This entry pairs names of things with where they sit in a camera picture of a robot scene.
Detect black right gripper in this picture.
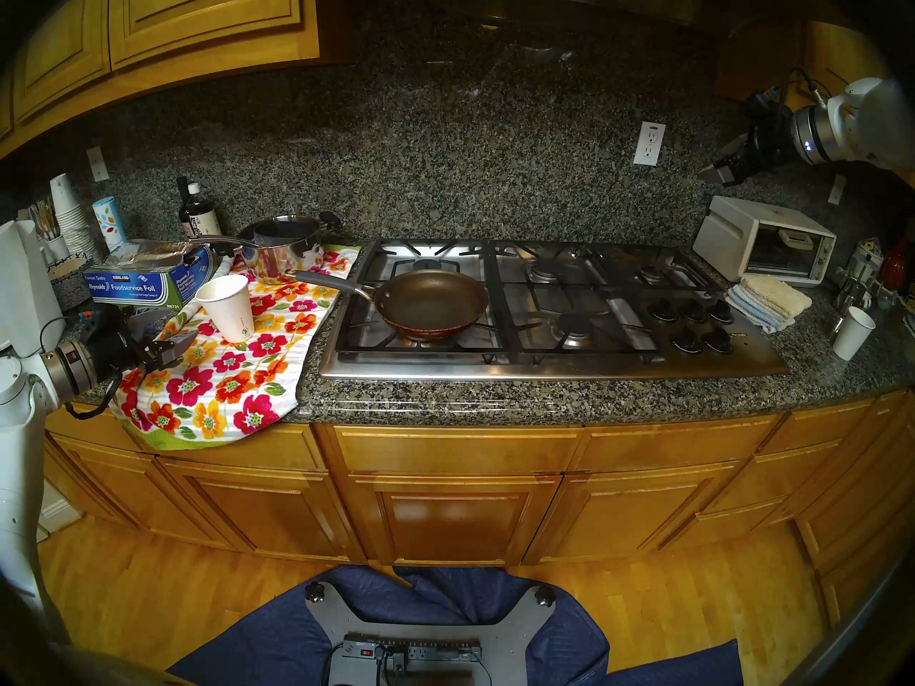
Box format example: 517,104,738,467
699,95,796,187

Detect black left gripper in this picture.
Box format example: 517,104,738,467
84,313,199,379

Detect white paper cup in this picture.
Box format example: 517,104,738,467
833,306,876,362
195,274,256,344

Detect white utensil holder cup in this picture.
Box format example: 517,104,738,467
29,199,70,264

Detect floral kitchen towel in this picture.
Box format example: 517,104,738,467
107,245,362,451

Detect blue foil sheet box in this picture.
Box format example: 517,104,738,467
84,239,215,312

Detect white toaster oven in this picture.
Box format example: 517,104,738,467
692,196,837,287

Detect speckled grey bowl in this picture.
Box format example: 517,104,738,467
49,257,92,312

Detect black cast iron grate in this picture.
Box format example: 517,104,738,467
486,240,662,354
622,247,723,296
336,239,512,357

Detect soy sauce bottle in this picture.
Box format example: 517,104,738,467
184,182,222,239

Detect patterned salt canister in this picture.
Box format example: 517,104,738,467
91,197,128,249

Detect wooden upper cabinet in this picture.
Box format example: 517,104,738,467
715,13,894,121
0,0,320,160

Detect stainless steel saucepan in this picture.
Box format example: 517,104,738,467
187,212,342,285

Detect folded blue cloth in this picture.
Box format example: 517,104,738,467
726,284,794,334

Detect white decorated jar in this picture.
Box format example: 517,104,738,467
847,238,884,289

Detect stack of paper cups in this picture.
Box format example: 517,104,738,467
49,173,97,260

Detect chrome metal tool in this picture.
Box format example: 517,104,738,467
829,274,869,335

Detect stainless steel gas cooktop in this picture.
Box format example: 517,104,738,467
320,238,789,382

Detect brown frying pan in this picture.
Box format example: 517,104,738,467
290,269,490,341

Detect blue moving blanket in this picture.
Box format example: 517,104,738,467
168,565,744,686

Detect wooden lower cabinets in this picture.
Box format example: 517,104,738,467
43,388,915,621

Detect white wall outlet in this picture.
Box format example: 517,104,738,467
633,121,667,167

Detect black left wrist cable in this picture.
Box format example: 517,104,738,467
64,370,122,421

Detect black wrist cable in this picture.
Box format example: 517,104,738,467
64,370,122,421
786,66,834,110

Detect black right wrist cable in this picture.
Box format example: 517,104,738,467
786,66,834,110

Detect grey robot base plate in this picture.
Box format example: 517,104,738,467
306,581,557,686

